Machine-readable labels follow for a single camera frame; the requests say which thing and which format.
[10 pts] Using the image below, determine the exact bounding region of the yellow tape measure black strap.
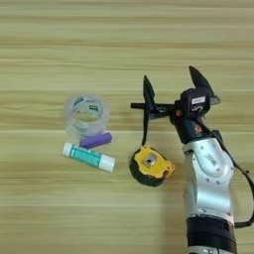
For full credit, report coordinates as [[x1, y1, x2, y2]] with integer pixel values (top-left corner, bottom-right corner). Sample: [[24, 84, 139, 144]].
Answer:
[[128, 104, 177, 189]]

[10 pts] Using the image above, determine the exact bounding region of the purple rectangular eraser block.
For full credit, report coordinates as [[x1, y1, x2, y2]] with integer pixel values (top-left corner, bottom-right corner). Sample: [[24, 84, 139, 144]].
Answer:
[[78, 132, 113, 150]]

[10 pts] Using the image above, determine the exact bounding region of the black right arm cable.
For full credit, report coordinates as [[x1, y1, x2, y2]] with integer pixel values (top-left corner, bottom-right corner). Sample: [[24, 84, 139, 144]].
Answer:
[[197, 117, 254, 229]]

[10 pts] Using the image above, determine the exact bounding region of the black marker pen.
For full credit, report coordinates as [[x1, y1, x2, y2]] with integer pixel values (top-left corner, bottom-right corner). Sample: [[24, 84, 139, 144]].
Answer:
[[130, 102, 177, 113]]

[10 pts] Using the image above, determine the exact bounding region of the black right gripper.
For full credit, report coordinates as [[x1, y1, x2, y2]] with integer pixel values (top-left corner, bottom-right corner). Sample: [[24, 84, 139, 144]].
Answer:
[[142, 64, 222, 145]]

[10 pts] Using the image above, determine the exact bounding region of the clear adhesive tape roll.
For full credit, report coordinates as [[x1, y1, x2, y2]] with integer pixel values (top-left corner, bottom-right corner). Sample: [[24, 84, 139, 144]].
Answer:
[[63, 93, 111, 143]]

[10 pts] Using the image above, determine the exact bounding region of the green and white glue stick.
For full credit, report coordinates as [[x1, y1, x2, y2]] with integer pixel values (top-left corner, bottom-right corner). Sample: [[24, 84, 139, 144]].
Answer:
[[62, 142, 117, 174]]

